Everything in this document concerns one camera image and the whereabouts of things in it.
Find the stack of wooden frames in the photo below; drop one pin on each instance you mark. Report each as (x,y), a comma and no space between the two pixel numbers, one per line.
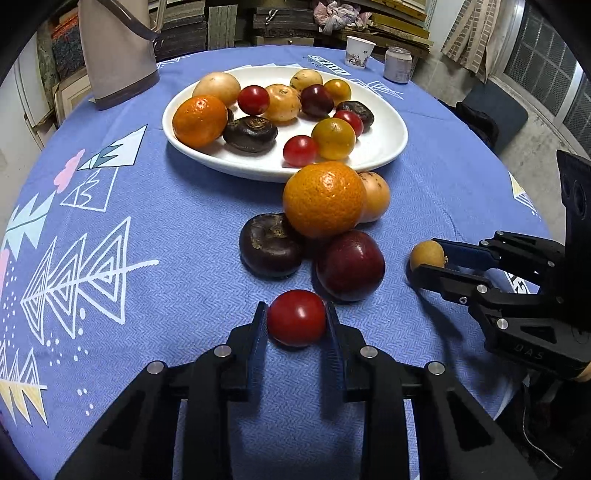
(401,25)

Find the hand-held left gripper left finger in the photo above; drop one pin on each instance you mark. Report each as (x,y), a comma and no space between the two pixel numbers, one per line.
(257,344)

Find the grilled window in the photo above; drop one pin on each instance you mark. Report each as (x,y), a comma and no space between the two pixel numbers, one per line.
(545,60)

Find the pale drink can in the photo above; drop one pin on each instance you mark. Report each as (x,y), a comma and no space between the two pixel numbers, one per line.
(398,64)

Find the floral paper cup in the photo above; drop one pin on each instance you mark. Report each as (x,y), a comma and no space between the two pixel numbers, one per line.
(359,53)

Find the dark cloth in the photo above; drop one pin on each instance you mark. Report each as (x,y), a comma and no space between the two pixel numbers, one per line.
(478,125)

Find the pale yellow round fruit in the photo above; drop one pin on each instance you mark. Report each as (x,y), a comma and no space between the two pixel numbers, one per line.
(216,87)

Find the large mandarin orange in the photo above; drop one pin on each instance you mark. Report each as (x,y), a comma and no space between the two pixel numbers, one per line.
(324,198)

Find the dark water chestnut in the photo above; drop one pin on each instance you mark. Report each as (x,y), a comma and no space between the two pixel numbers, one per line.
(250,134)
(362,110)
(271,244)

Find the stack of dark carved boards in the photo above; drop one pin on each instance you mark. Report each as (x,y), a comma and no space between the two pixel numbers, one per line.
(277,25)

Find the small tan longan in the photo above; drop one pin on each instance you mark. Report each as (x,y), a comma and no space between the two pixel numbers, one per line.
(427,254)

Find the yellow cherry tomato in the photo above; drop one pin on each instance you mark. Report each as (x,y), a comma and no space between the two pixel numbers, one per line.
(338,90)

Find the leaning picture frame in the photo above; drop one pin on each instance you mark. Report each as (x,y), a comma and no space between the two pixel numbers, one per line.
(69,97)

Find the small mandarin orange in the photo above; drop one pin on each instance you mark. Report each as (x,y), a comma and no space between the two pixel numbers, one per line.
(200,121)

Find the floral cloth bundle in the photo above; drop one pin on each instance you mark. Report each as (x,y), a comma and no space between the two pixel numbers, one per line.
(339,13)

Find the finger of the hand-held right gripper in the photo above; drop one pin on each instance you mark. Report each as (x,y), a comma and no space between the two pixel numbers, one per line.
(466,253)
(443,279)

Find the red cherry tomato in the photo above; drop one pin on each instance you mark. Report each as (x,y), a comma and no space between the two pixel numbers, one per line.
(351,121)
(300,151)
(253,100)
(297,318)

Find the tan round fruit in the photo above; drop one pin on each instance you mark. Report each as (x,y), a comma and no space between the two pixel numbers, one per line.
(282,102)
(377,197)

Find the small tan spotted fruit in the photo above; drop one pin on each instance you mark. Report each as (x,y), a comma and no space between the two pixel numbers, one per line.
(306,79)

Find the yellow green tomato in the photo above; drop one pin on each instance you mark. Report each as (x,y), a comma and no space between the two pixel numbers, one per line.
(333,138)

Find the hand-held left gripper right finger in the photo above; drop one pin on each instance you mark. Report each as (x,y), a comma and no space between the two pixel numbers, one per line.
(334,344)

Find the brick pattern sheet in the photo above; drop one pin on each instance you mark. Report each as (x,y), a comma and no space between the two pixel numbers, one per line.
(471,37)

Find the beige thermos jug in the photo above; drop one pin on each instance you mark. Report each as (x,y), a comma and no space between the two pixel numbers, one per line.
(115,50)

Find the dark red plum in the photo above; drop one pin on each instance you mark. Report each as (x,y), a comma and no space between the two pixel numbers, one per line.
(351,265)
(317,100)

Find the white round plate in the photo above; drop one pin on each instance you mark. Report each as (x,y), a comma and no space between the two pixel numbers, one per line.
(383,138)

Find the blue printed tablecloth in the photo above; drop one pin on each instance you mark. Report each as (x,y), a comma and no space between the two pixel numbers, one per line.
(161,258)

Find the dark seat cushion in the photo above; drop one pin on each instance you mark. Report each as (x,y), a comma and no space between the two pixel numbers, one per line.
(498,104)

